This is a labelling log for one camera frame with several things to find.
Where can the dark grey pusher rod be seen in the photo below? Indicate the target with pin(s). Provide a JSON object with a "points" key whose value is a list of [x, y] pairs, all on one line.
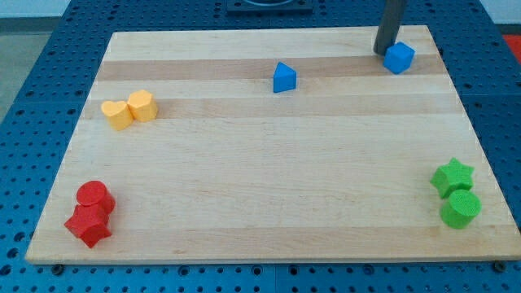
{"points": [[389, 26]]}

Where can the blue triangle block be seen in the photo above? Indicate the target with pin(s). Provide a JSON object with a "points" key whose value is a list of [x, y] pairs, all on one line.
{"points": [[284, 78]]}

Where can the blue cube block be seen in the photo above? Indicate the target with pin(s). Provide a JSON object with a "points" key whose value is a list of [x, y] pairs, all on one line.
{"points": [[398, 58]]}

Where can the wooden board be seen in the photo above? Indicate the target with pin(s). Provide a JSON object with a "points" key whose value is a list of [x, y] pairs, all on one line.
{"points": [[337, 170]]}

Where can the green star block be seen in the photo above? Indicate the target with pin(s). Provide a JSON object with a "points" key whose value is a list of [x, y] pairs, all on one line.
{"points": [[452, 176]]}

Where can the green cylinder block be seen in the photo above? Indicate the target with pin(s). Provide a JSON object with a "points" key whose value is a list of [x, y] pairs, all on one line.
{"points": [[460, 209]]}

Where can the yellow hexagon block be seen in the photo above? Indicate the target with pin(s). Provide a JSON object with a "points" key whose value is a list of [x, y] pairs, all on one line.
{"points": [[142, 105]]}

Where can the yellow heart block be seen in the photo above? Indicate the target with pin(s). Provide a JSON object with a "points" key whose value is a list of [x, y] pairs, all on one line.
{"points": [[118, 114]]}

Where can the red cylinder block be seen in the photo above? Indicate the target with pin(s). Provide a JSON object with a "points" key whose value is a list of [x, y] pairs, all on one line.
{"points": [[96, 193]]}

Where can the red star block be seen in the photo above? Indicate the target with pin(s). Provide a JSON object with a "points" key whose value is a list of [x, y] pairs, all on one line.
{"points": [[89, 224]]}

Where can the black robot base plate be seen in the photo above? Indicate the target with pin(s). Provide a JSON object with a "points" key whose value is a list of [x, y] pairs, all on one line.
{"points": [[269, 6]]}

